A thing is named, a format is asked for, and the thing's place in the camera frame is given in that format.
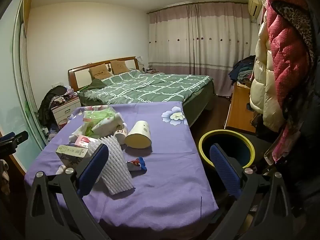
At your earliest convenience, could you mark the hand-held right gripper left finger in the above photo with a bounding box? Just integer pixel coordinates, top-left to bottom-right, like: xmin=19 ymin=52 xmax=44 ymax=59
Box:
xmin=25 ymin=143 xmax=110 ymax=240

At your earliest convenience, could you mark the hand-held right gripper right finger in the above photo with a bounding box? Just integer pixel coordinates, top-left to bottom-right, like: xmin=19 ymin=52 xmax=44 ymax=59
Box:
xmin=209 ymin=143 xmax=298 ymax=240

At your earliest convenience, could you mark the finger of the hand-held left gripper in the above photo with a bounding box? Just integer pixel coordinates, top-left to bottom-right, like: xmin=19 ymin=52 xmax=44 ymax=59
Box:
xmin=0 ymin=131 xmax=29 ymax=153

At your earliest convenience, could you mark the white foam net sleeve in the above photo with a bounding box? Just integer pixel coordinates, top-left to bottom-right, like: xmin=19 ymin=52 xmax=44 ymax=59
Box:
xmin=89 ymin=135 xmax=134 ymax=196

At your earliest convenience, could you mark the pale green carton box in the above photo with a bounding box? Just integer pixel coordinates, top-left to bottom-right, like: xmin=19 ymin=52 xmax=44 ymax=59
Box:
xmin=55 ymin=145 xmax=90 ymax=167

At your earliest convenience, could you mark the yellow-rimmed blue bin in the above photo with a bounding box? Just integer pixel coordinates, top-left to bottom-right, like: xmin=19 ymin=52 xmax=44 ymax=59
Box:
xmin=199 ymin=129 xmax=256 ymax=173

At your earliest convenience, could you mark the green tissue packet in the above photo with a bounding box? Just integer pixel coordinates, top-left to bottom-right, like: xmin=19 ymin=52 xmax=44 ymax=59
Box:
xmin=82 ymin=106 xmax=118 ymax=135

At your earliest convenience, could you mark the cream paper cup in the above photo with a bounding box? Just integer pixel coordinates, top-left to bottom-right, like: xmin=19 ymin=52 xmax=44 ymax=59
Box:
xmin=124 ymin=120 xmax=152 ymax=149

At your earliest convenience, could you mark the pink white packet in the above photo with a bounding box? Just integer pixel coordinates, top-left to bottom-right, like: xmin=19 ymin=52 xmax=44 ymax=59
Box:
xmin=74 ymin=134 xmax=97 ymax=148

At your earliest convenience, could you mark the white crumpled paper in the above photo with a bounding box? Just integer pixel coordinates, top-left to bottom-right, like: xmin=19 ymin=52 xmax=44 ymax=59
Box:
xmin=69 ymin=126 xmax=87 ymax=140

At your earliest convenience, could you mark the red blue snack wrapper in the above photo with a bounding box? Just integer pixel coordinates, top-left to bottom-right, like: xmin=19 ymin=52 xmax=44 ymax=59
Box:
xmin=126 ymin=157 xmax=148 ymax=174

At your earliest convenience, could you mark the dark jacket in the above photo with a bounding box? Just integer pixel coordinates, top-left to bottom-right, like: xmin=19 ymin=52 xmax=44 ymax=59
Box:
xmin=37 ymin=85 xmax=67 ymax=127

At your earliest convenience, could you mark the purple floral tablecloth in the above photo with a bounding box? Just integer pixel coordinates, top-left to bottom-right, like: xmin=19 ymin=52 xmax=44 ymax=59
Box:
xmin=24 ymin=101 xmax=219 ymax=230

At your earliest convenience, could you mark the wardrobe sliding door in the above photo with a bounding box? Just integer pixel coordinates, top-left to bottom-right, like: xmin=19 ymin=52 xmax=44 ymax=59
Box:
xmin=0 ymin=0 xmax=50 ymax=160

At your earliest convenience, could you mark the white nightstand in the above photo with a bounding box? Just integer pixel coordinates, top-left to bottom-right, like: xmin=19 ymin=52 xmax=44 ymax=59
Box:
xmin=51 ymin=97 xmax=82 ymax=130

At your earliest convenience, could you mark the wooden cabinet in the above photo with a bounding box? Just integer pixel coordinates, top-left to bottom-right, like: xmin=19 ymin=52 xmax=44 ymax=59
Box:
xmin=224 ymin=81 xmax=258 ymax=133

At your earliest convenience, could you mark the bed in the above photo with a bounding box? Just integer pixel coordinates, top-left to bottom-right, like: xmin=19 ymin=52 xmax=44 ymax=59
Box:
xmin=79 ymin=70 xmax=215 ymax=128

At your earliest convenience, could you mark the dark green cloth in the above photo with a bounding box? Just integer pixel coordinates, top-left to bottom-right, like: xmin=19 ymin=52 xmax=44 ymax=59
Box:
xmin=80 ymin=78 xmax=109 ymax=92

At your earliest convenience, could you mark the wooden headboard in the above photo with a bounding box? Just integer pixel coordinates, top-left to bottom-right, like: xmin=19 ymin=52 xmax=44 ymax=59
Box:
xmin=67 ymin=56 xmax=141 ymax=92

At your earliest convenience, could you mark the brown pillow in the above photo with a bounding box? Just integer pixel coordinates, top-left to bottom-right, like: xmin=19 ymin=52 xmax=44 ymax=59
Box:
xmin=110 ymin=60 xmax=130 ymax=75
xmin=89 ymin=64 xmax=110 ymax=79

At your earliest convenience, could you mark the green checked duvet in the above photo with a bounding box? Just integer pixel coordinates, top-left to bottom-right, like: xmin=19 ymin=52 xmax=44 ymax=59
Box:
xmin=80 ymin=70 xmax=213 ymax=105

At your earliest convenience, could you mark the pile of clothes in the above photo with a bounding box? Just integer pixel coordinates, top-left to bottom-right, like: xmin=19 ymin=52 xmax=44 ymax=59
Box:
xmin=229 ymin=55 xmax=257 ymax=83

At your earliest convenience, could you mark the white mauve curtain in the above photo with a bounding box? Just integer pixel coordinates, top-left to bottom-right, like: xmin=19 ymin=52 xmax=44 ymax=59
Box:
xmin=147 ymin=2 xmax=253 ymax=97

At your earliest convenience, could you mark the red quilted jacket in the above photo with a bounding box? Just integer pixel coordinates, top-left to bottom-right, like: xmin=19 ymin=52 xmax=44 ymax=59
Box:
xmin=266 ymin=0 xmax=315 ymax=110

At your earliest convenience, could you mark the leopard print garment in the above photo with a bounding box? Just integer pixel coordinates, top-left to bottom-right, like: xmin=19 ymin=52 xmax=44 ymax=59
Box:
xmin=272 ymin=0 xmax=315 ymax=58

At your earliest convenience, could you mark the wall air conditioner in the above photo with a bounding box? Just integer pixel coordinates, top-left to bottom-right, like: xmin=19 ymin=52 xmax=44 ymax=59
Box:
xmin=248 ymin=0 xmax=263 ymax=19

